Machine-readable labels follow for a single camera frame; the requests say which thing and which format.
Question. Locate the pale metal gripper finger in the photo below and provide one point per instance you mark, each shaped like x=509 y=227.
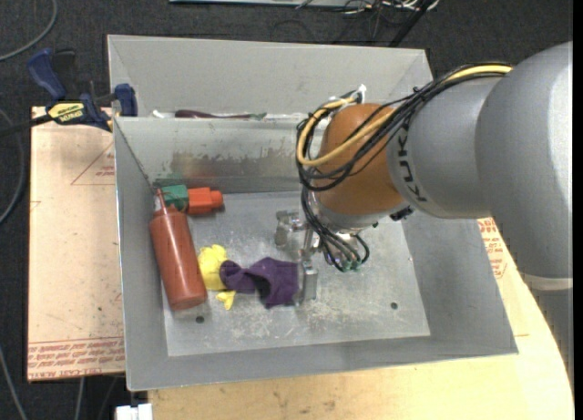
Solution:
x=286 y=229
x=309 y=283

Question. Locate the purple cloth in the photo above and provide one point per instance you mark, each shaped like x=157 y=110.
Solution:
x=275 y=279

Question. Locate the grey metal bin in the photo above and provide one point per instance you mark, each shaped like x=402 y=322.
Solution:
x=282 y=322

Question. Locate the yellow soft toy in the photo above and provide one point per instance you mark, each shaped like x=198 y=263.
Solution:
x=209 y=268

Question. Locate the orange toy block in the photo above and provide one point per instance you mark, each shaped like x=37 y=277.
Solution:
x=204 y=200

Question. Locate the red squeeze bottle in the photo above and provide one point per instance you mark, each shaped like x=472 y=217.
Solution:
x=177 y=259

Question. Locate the green toy block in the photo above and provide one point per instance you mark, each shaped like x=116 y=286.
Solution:
x=175 y=195

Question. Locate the brown cardboard board red print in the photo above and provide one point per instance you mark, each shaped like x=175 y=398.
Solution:
x=73 y=245

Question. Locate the black cylinder on white bracket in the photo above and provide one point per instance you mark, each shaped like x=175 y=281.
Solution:
x=401 y=213

